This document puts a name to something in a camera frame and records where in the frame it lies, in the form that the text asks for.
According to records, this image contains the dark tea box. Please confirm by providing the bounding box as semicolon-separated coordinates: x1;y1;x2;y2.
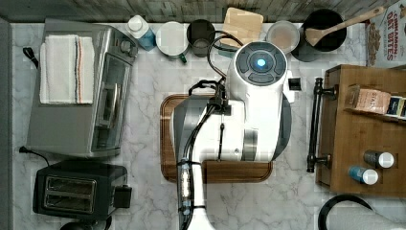
386;96;405;120

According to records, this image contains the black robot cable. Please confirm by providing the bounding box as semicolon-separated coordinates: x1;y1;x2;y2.
176;30;245;230

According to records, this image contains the wooden tray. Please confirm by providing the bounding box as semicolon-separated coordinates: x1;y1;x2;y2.
160;94;273;183

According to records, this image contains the jar with wooden lid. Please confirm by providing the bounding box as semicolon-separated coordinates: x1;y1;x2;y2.
218;8;263;58

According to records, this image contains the cinnamon oat bites box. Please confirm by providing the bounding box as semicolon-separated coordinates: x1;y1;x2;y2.
367;0;406;69

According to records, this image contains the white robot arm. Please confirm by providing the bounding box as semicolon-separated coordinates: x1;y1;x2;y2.
169;41;291;230

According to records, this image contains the grey spice shaker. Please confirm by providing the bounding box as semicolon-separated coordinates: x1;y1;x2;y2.
364;149;395;169

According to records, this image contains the wooden spoon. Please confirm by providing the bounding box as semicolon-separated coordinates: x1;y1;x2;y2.
304;7;385;46

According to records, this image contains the silver toaster oven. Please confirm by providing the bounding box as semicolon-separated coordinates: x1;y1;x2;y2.
27;18;138;158

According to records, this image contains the black two-slot toaster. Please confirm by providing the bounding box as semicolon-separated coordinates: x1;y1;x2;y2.
33;160;132;220

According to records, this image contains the dark glass cup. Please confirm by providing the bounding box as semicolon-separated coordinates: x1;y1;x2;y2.
187;19;215;58

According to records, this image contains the black drawer handle bar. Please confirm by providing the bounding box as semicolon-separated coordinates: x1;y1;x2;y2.
306;78;338;173

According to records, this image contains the black oven cord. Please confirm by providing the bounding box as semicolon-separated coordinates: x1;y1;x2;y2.
22;47;39;69

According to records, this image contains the blue bottle white cap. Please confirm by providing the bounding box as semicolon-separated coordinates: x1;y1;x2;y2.
126;15;156;51

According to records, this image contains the black power cord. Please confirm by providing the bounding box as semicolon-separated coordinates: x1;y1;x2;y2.
18;146;51;167

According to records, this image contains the white striped towel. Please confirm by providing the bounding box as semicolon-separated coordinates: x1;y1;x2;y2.
39;34;95;104

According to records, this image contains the pink snack packet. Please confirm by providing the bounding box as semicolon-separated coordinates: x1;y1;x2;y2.
345;84;391;115

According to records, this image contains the glass jar with powder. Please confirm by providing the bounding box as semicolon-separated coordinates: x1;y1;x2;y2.
265;20;300;54

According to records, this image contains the black utensil pot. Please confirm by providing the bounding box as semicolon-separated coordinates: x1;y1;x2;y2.
291;9;347;62

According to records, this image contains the blue spice shaker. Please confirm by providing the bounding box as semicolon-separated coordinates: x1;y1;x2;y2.
349;166;379;185

